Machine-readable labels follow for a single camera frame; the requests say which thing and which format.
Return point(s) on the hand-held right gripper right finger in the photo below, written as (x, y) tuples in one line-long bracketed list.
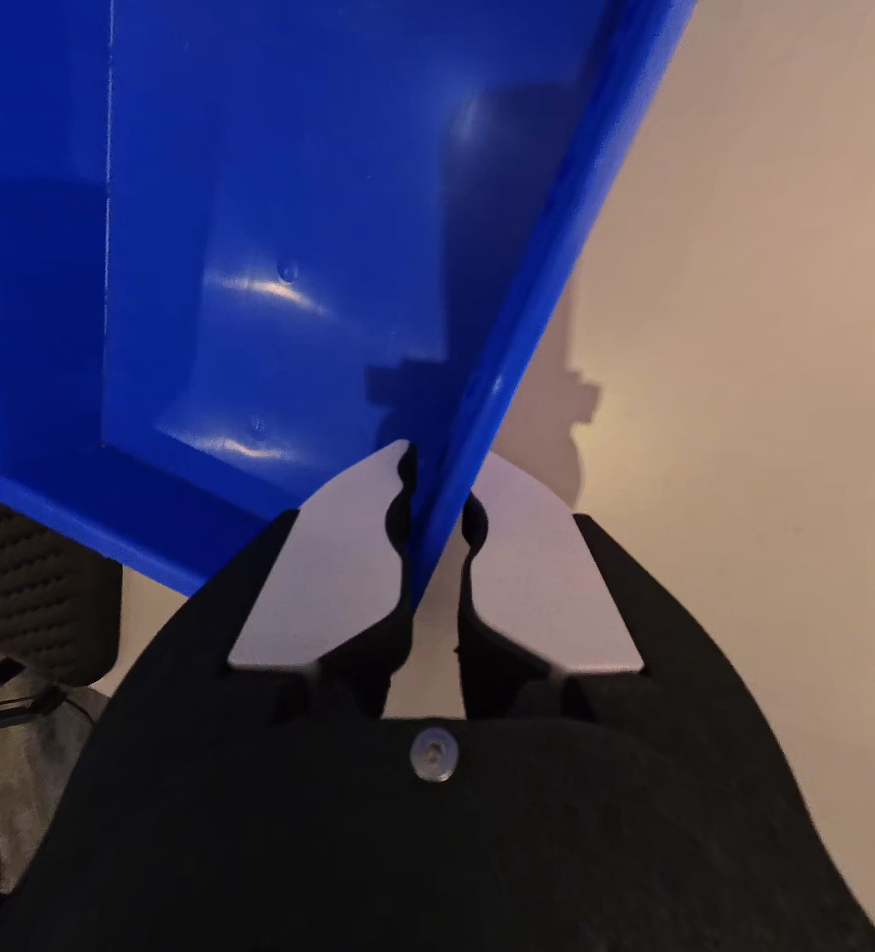
[(542, 573)]

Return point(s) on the dark office chair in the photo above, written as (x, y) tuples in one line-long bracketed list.
[(36, 587)]

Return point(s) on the blue divided parts bin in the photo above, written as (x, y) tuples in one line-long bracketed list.
[(296, 223)]

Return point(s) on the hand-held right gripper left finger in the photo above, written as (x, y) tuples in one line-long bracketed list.
[(333, 573)]

